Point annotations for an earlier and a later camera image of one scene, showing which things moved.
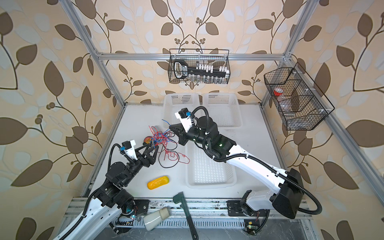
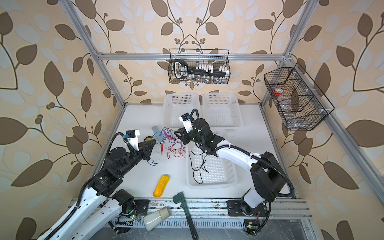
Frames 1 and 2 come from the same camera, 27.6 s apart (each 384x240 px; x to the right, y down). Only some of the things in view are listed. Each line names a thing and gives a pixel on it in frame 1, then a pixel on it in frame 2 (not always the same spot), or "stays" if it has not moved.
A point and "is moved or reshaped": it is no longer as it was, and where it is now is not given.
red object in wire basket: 278,91 stays
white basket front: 202,171 stays
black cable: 170,149 to 199,167
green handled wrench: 180,197 stays
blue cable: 161,137 is moved or reshaped
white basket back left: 173,102 stays
